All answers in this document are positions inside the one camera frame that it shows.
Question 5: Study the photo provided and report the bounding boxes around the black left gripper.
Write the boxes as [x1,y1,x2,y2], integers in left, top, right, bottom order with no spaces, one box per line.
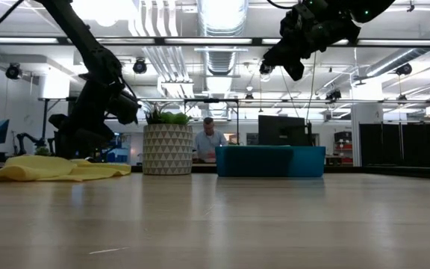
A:
[49,80,117,160]

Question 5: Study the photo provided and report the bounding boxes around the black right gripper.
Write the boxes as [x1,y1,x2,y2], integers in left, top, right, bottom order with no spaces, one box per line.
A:
[262,0,361,81]

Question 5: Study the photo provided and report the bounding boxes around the yellow microfiber towel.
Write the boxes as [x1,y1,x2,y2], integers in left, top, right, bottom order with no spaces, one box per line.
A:
[0,155,132,183]

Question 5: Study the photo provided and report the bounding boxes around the black computer monitor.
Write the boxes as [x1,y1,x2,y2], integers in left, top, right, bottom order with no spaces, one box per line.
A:
[258,114,313,146]

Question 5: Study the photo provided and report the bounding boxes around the succulent in triangle-patterned pot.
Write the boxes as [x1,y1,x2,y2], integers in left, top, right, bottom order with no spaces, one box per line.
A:
[142,102,194,176]

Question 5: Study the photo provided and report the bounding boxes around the red storage shelf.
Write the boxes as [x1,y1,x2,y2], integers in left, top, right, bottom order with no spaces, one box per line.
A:
[333,130,353,165]

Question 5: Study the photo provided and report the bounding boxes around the blue plastic bin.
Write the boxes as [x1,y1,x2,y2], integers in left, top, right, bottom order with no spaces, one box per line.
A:
[214,145,327,178]

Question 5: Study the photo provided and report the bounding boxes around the person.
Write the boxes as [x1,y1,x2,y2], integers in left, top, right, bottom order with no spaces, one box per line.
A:
[193,117,229,164]

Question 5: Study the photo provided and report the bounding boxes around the black partition curtain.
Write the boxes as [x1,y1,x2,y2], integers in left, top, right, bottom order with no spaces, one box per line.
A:
[359,123,430,167]

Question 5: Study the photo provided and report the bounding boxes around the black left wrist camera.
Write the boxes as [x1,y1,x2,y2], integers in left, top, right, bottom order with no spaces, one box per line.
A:
[106,89,142,126]

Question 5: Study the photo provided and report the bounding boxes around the silver ventilation duct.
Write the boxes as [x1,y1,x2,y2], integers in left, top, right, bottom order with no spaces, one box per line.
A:
[196,0,249,78]

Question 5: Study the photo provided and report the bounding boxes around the black background rig frame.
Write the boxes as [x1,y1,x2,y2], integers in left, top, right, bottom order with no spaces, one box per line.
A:
[37,96,240,150]

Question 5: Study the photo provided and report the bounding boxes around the black overhead frame beam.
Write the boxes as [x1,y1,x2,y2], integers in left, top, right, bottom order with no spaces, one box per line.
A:
[0,36,430,48]

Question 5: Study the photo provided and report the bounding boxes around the black metal table frame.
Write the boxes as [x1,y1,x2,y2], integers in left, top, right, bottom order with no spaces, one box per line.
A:
[0,162,430,181]

